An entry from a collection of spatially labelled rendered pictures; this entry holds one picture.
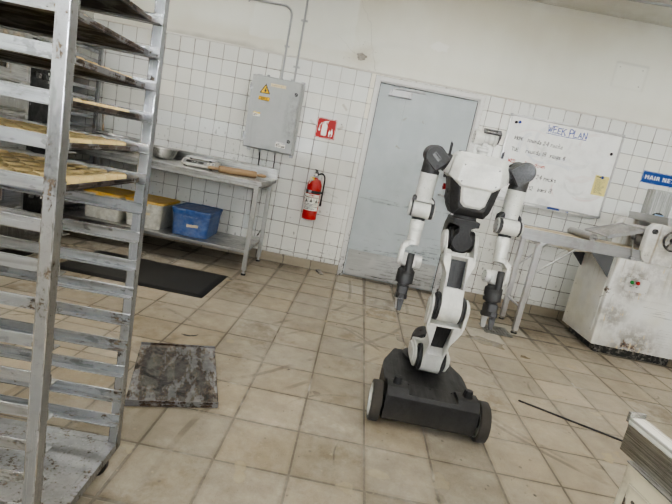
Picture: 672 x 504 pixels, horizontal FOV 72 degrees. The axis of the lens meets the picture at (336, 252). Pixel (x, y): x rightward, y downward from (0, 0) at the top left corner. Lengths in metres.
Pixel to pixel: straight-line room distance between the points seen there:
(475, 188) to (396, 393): 1.05
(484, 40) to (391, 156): 1.40
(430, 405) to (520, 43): 3.81
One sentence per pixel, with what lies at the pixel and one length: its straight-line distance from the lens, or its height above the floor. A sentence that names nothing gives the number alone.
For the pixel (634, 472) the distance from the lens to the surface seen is 0.95.
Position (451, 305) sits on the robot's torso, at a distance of 2.34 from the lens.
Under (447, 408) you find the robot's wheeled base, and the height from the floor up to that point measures 0.17.
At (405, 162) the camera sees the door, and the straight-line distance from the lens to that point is 4.95.
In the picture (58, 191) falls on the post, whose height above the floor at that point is 1.05.
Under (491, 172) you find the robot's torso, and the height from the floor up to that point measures 1.29.
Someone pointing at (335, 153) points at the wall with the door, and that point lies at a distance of 4.91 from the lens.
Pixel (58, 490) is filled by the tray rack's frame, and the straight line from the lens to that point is 1.71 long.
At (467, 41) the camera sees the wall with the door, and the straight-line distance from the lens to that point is 5.13.
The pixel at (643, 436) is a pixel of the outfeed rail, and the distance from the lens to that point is 0.95.
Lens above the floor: 1.23
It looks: 11 degrees down
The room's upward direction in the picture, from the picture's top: 11 degrees clockwise
